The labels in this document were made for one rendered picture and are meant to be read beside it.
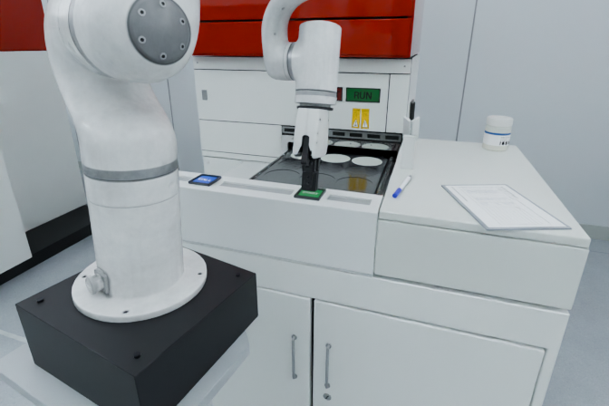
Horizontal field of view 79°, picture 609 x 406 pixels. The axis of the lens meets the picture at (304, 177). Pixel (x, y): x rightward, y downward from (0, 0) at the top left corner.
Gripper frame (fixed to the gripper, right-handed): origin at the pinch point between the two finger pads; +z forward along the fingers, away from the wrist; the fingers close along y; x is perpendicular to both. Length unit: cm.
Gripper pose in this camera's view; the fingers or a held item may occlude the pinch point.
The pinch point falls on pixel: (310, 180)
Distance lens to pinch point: 77.6
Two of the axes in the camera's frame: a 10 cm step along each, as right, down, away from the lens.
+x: 9.5, 1.1, -3.0
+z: -0.6, 9.9, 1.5
